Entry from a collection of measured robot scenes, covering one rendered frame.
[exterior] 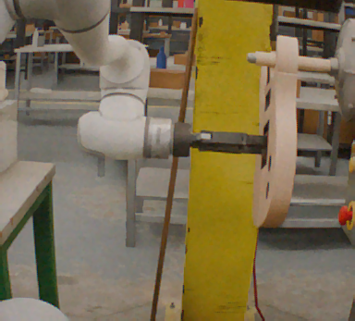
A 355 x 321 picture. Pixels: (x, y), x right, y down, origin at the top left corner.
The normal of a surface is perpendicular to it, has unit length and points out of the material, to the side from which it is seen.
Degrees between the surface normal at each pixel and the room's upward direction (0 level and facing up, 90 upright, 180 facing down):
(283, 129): 46
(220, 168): 90
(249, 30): 90
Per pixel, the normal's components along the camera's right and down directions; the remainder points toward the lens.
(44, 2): 0.04, 0.87
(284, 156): 0.00, -0.17
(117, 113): 0.06, -0.50
